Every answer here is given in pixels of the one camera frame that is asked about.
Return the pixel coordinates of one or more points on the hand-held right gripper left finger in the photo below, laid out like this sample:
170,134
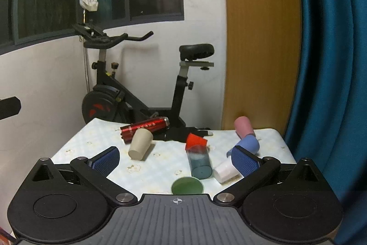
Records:
105,161

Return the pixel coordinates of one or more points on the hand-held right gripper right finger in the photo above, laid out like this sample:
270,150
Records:
244,162

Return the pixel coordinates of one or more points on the blue cup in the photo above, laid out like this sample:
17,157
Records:
248,144

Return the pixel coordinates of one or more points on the white cup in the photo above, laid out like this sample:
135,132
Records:
225,171

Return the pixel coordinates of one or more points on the pink cup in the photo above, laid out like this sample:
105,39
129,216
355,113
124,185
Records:
243,126

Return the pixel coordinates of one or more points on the beige cup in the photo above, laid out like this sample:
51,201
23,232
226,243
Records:
140,144

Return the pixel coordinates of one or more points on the teal transparent cup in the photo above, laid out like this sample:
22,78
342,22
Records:
200,163

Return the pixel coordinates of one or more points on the red cup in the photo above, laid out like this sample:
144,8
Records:
195,142

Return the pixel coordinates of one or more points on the green cup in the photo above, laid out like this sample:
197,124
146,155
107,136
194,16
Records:
187,187

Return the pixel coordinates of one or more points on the red metal can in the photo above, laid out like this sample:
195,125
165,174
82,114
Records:
144,127

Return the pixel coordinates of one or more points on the pale printed tablecloth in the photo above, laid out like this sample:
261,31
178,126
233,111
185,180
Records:
160,164

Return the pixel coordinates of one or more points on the black exercise bike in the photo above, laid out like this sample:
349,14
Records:
126,100

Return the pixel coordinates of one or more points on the black bar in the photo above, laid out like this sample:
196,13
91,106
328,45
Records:
10,107

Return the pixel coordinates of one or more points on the wooden door panel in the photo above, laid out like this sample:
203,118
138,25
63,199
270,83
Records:
258,32

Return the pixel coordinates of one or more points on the blue curtain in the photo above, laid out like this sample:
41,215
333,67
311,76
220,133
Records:
332,61

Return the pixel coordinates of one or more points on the white cloth cap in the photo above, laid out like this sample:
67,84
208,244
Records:
89,2

